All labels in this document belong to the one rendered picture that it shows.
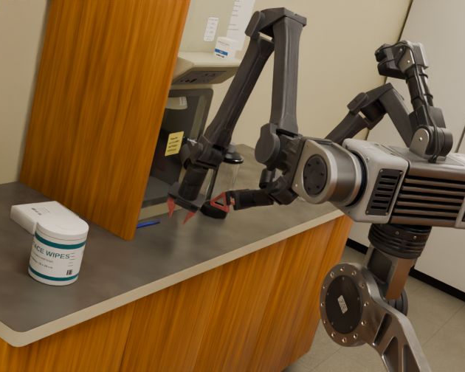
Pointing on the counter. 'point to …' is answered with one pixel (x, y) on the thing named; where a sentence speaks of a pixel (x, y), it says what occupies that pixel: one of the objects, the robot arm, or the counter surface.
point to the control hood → (192, 59)
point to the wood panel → (102, 105)
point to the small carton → (225, 48)
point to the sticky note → (174, 143)
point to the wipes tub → (57, 249)
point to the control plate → (199, 77)
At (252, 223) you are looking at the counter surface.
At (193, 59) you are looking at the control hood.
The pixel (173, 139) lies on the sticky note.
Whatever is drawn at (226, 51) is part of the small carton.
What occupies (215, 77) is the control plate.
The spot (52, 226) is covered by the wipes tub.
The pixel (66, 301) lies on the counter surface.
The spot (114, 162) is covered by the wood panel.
